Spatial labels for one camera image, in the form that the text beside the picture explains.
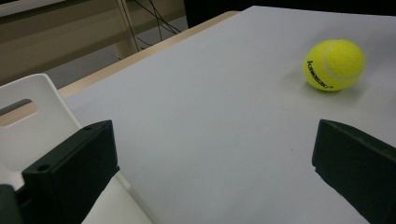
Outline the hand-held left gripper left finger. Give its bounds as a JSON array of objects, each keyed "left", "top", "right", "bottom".
[{"left": 21, "top": 119, "right": 120, "bottom": 224}]

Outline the black cable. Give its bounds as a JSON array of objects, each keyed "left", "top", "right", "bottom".
[
  {"left": 134, "top": 0, "right": 182, "bottom": 35},
  {"left": 120, "top": 0, "right": 141, "bottom": 52}
]

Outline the yellow tennis ball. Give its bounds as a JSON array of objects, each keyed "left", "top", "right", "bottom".
[{"left": 303, "top": 38, "right": 366, "bottom": 92}]

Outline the white plastic bin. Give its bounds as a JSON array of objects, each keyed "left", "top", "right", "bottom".
[{"left": 0, "top": 73, "right": 154, "bottom": 224}]

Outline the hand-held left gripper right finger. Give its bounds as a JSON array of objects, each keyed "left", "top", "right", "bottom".
[{"left": 311, "top": 119, "right": 396, "bottom": 224}]

